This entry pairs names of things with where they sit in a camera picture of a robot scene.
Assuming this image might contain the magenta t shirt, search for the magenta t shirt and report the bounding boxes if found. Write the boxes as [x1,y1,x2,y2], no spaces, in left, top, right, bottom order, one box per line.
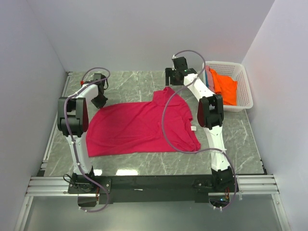
[86,87,201,157]

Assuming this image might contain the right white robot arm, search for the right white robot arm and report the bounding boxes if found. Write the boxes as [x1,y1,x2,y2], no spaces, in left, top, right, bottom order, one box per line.
[165,56,237,192]

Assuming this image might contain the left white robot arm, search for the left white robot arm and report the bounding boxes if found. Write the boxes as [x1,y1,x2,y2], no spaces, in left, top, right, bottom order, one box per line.
[57,73,109,176]

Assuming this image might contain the blue folded t shirt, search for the blue folded t shirt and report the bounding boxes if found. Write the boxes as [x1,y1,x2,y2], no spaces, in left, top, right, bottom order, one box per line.
[205,71,209,87]

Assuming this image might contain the pink folded t shirt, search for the pink folded t shirt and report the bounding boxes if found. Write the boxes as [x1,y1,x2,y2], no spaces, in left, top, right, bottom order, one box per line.
[205,65,214,90]

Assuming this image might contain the orange t shirt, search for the orange t shirt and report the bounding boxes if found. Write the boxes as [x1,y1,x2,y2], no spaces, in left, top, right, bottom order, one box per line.
[210,69,237,106]

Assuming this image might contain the white plastic basket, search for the white plastic basket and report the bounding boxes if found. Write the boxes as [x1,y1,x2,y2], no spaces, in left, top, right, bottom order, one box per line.
[205,61,253,112]

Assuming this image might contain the black base beam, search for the black base beam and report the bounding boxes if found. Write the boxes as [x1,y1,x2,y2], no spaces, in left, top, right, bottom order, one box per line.
[67,173,239,205]

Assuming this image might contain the aluminium frame rail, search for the aluminium frame rail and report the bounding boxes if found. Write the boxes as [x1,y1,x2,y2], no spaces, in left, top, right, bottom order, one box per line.
[13,72,292,231]

